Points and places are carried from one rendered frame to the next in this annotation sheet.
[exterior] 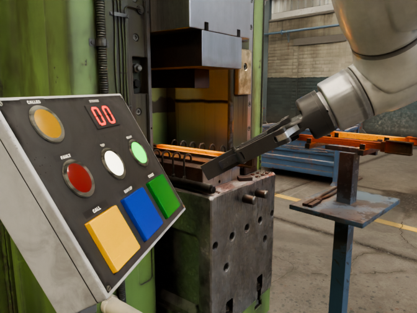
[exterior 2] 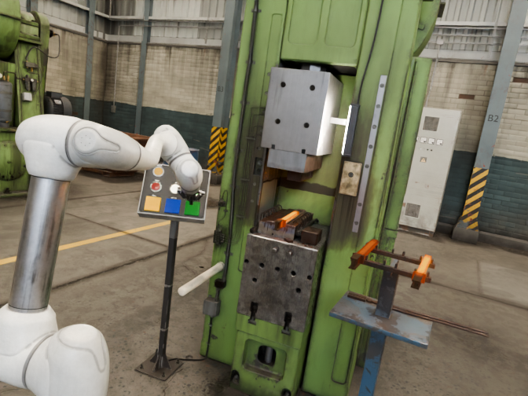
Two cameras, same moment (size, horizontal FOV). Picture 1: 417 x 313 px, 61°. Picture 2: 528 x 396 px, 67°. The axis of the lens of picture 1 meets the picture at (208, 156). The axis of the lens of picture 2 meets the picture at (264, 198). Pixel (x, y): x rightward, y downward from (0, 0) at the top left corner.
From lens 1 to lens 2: 1.98 m
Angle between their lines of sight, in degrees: 69
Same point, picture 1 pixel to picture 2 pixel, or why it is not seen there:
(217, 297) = (244, 291)
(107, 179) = (166, 191)
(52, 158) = (152, 179)
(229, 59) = (291, 166)
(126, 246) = (152, 207)
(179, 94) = not seen: hidden behind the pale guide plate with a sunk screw
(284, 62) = not seen: outside the picture
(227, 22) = (292, 144)
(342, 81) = not seen: hidden behind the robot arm
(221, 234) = (252, 258)
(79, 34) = (229, 145)
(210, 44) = (274, 155)
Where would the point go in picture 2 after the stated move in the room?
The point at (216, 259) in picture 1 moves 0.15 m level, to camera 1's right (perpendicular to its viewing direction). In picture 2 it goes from (247, 269) to (254, 281)
